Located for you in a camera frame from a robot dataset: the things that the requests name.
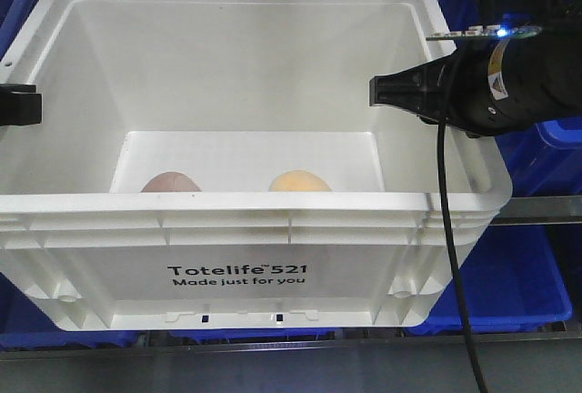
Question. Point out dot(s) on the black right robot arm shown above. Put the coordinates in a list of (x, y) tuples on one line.
[(557, 18)]

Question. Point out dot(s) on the yellow plush bun toy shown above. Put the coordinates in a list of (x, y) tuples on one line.
[(299, 181)]

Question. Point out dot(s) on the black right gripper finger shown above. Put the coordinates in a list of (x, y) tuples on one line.
[(418, 90)]

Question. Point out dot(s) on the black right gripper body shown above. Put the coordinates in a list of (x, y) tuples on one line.
[(500, 87)]

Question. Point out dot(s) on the green circuit board with LED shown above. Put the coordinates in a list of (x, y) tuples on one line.
[(489, 32)]

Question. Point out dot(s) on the grey metal shelf frame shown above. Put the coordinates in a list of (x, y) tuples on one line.
[(540, 210)]

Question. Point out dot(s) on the pink plush bun toy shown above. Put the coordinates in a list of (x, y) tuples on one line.
[(170, 181)]

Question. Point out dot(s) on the blue bin lower left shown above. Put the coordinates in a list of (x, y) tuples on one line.
[(25, 326)]

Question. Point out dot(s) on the blue plastic bin right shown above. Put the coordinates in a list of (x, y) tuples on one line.
[(544, 160)]

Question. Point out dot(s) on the white plastic Totelife crate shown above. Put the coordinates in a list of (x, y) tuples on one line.
[(231, 93)]

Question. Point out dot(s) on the blue bin lower right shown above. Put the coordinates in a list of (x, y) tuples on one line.
[(512, 282)]

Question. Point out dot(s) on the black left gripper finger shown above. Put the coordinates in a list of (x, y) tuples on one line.
[(21, 105)]

